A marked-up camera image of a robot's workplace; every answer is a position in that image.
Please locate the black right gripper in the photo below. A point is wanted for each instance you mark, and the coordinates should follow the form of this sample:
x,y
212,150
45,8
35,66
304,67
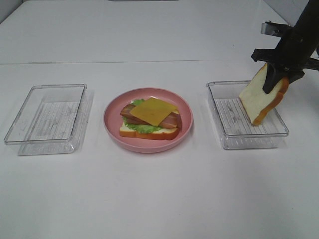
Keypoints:
x,y
293,52

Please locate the bacon strip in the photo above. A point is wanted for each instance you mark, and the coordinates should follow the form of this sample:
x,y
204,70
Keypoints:
x,y
127,110
172,121

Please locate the white bread slice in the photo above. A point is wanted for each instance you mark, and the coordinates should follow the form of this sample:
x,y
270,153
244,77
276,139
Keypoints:
x,y
164,134

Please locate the yellow cheese slice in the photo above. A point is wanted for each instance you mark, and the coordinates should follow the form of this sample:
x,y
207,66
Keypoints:
x,y
152,110

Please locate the green lettuce leaf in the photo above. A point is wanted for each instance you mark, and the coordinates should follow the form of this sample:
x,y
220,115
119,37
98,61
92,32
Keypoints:
x,y
140,128

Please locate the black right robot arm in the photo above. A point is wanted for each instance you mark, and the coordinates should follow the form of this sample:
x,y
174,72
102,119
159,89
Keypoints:
x,y
310,15

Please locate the clear plastic right tray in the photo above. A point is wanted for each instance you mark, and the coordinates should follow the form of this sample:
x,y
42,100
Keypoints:
x,y
235,130

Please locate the clear plastic tray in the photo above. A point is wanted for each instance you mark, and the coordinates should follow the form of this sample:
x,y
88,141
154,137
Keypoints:
x,y
235,130
51,120

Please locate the pink round plate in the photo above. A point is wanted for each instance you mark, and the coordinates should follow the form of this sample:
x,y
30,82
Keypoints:
x,y
113,120

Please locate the clear plastic left tray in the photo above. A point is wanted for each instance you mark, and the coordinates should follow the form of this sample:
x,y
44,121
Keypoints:
x,y
51,120

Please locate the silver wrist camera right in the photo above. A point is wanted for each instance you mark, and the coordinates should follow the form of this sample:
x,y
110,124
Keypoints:
x,y
274,29

